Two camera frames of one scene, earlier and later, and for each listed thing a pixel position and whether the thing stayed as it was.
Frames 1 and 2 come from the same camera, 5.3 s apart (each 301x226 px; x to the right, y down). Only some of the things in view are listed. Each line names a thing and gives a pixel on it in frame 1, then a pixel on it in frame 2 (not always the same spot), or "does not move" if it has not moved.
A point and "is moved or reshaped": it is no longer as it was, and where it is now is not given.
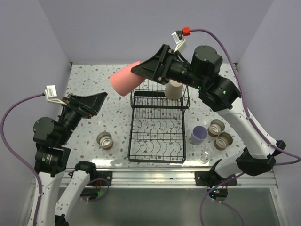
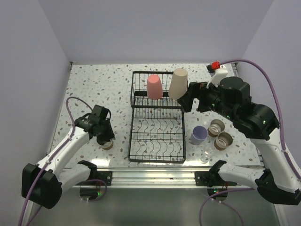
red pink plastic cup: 124,81 → 154,90
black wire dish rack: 156,133 does not move
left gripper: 86,106 → 109,135
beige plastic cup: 173,90 is moved or reshaped
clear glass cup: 207,150 does not move
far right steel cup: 216,126 does not move
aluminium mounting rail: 176,178 does not move
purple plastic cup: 199,134 does not move
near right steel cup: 224,140 does not move
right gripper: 158,66 → 194,89
